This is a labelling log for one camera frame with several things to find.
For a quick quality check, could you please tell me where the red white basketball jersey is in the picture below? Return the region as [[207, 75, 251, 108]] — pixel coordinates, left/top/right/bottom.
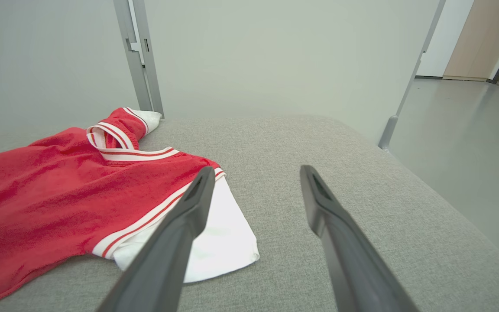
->
[[0, 107, 260, 310]]

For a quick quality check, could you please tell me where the grey fabric sofa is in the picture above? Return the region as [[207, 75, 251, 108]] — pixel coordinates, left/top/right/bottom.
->
[[0, 115, 499, 312]]

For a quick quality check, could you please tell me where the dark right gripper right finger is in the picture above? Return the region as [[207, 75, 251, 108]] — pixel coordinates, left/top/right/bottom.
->
[[300, 165, 419, 312]]

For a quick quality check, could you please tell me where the beige wooden door panel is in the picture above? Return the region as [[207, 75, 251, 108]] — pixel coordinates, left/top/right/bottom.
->
[[444, 0, 499, 81]]

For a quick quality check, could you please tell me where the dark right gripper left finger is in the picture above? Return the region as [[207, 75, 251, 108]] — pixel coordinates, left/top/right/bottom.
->
[[96, 166, 216, 312]]

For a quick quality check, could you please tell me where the grey partition post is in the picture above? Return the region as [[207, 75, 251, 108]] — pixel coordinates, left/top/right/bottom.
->
[[379, 0, 446, 151], [113, 0, 164, 118]]

